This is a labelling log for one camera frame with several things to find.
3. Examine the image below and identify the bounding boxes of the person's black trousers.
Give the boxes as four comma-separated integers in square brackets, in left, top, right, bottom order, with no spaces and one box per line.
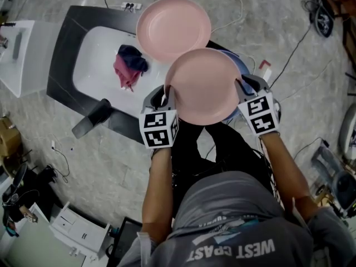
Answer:
[169,120,276,219]

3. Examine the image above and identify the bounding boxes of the black sink counter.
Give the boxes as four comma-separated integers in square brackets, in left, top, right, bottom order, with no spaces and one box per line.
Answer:
[46,5,223,145]

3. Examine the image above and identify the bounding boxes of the person's left forearm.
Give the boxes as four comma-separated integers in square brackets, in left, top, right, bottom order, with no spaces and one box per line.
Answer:
[141,146,175,235]

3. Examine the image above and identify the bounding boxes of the black monitor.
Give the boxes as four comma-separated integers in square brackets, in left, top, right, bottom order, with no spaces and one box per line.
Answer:
[106,216,145,267]

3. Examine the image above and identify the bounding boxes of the white cable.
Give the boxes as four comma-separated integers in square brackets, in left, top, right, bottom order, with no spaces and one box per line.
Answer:
[166,0,246,36]

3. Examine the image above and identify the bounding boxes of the white cabinet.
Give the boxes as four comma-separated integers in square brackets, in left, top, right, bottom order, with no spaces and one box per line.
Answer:
[0,20,61,99]

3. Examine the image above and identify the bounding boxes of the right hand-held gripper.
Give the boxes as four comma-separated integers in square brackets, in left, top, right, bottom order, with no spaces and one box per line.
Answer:
[235,73,281,136]

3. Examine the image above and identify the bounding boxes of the person's right forearm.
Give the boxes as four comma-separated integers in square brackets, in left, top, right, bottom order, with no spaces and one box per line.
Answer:
[260,131,320,224]

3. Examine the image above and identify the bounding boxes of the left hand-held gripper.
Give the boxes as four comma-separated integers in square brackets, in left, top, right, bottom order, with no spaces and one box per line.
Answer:
[139,84,180,150]

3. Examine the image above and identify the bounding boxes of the gray wheeled device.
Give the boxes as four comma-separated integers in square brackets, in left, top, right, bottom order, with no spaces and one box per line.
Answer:
[310,145,356,219]

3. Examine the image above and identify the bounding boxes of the white sink basin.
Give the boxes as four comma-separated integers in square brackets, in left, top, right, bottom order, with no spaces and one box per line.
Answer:
[72,26,175,113]

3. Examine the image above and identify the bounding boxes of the gray bar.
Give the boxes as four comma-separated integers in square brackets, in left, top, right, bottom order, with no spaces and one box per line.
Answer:
[12,32,23,61]

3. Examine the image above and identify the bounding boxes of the navy cloth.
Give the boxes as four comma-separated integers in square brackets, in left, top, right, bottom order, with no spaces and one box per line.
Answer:
[117,44,149,77]

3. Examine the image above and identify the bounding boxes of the person's gray shirt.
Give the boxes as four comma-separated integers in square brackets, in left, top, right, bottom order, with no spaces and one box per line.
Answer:
[116,170,356,267]

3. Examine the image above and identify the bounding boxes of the pink plate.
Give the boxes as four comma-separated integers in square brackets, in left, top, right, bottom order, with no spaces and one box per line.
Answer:
[164,48,243,126]
[135,0,212,64]

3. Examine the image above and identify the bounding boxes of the pink cloth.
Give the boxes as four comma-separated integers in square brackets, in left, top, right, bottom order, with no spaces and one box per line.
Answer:
[113,53,140,93]

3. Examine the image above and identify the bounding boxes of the white drawer unit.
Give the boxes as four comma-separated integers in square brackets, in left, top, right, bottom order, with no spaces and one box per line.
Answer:
[49,201,112,261]

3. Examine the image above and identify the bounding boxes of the cardboard box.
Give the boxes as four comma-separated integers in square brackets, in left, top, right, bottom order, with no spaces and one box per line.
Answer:
[0,116,22,161]

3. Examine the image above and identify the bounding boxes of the black faucet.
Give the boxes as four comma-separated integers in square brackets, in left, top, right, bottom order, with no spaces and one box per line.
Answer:
[71,98,113,139]

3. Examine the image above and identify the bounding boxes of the blue plate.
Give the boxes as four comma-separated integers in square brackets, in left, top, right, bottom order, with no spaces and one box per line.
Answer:
[219,50,251,122]

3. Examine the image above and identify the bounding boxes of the white charger with cable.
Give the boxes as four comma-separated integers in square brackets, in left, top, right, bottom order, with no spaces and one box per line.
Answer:
[51,140,70,184]

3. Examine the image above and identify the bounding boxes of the white power strip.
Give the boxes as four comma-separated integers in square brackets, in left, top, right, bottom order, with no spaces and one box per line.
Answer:
[120,2,144,12]

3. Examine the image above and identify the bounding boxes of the wooden furniture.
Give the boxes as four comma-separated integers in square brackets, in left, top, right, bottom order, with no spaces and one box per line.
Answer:
[313,0,356,65]

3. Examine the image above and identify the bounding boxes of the long black cable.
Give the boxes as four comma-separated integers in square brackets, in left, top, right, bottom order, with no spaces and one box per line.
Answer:
[269,23,315,86]

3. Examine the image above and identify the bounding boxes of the red and white bracket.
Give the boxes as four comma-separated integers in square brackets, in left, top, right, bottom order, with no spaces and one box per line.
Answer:
[258,60,273,81]

